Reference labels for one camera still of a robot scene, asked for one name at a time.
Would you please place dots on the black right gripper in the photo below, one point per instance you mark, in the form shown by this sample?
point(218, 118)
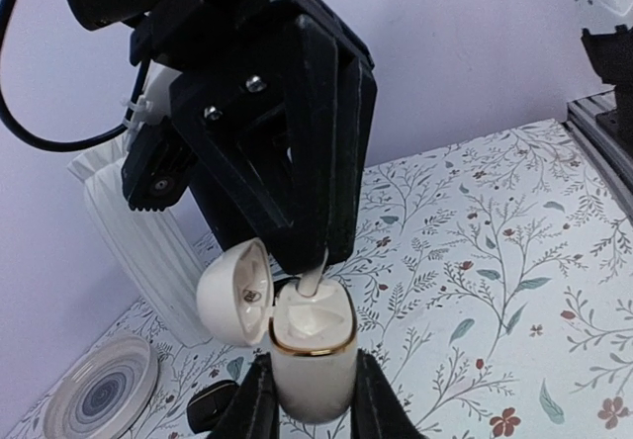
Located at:
point(255, 102)

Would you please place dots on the black glossy earbud case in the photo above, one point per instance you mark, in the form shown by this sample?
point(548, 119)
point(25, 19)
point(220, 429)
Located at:
point(206, 408)

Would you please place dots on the white ribbed vase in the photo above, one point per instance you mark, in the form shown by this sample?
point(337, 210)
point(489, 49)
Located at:
point(150, 246)

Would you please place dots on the black cylindrical cup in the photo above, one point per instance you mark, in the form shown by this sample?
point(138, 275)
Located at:
point(226, 221)

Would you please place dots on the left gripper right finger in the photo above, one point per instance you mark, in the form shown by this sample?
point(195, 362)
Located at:
point(376, 411)

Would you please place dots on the beige earbud charging case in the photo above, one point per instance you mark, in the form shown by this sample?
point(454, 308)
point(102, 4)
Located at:
point(313, 340)

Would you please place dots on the front aluminium rail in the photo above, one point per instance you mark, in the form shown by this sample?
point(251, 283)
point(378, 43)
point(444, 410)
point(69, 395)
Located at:
point(603, 123)

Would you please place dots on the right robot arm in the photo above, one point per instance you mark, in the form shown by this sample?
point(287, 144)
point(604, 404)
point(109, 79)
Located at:
point(346, 4)

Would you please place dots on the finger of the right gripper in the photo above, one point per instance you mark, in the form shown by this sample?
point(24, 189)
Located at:
point(355, 93)

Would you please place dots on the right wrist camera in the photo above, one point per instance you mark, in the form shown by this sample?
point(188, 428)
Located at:
point(159, 163)

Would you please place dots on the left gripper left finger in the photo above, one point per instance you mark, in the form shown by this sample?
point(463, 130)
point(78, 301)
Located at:
point(253, 412)

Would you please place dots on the spiral patterned plate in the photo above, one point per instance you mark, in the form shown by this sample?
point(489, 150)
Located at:
point(106, 393)

